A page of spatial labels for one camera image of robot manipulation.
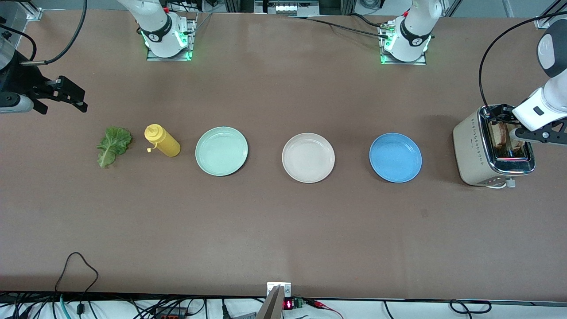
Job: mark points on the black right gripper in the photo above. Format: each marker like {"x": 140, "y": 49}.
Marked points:
{"x": 25, "y": 82}

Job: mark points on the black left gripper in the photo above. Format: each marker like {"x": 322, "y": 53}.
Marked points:
{"x": 503, "y": 112}

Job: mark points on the toasted bread slice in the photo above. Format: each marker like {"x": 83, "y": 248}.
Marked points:
{"x": 499, "y": 135}

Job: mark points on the green lettuce leaf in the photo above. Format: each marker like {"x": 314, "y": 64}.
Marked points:
{"x": 113, "y": 144}

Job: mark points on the yellow squeeze bottle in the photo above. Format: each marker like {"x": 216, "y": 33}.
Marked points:
{"x": 166, "y": 144}

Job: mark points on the blue plate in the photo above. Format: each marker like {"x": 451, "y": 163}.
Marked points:
{"x": 395, "y": 157}

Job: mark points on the mint green plate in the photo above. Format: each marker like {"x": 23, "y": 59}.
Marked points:
{"x": 221, "y": 151}

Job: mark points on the beige plate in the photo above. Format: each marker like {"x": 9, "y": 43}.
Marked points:
{"x": 308, "y": 157}

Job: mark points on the beige chrome toaster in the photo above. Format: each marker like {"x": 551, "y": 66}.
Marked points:
{"x": 469, "y": 146}

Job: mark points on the lit control box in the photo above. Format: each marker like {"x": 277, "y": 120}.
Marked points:
{"x": 288, "y": 8}

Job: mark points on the red LED display module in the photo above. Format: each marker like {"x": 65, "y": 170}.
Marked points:
{"x": 289, "y": 304}

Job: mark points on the aluminium frame profile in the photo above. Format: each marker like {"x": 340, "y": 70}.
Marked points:
{"x": 542, "y": 21}
{"x": 33, "y": 13}

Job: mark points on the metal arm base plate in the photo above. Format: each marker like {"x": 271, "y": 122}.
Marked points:
{"x": 168, "y": 59}
{"x": 405, "y": 63}

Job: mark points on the silver mounting bracket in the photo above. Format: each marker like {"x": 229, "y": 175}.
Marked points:
{"x": 285, "y": 290}

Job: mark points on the grey camera mount bar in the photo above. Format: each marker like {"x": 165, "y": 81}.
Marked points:
{"x": 272, "y": 308}

